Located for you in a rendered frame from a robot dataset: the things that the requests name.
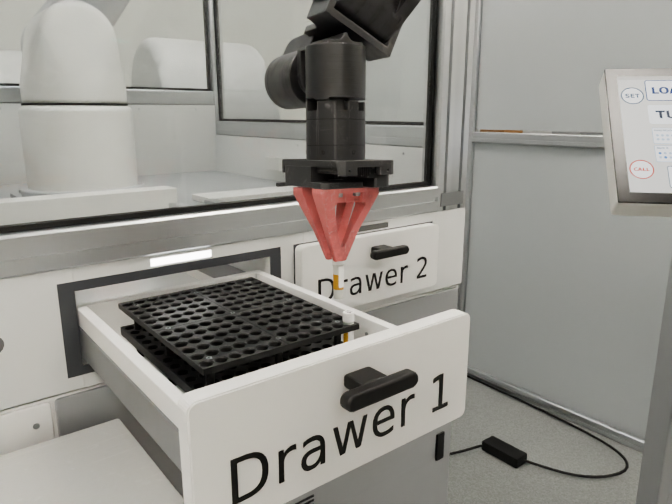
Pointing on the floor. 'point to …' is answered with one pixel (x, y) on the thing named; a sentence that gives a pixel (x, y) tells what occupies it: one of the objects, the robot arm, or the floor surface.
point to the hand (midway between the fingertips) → (336, 252)
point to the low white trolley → (85, 471)
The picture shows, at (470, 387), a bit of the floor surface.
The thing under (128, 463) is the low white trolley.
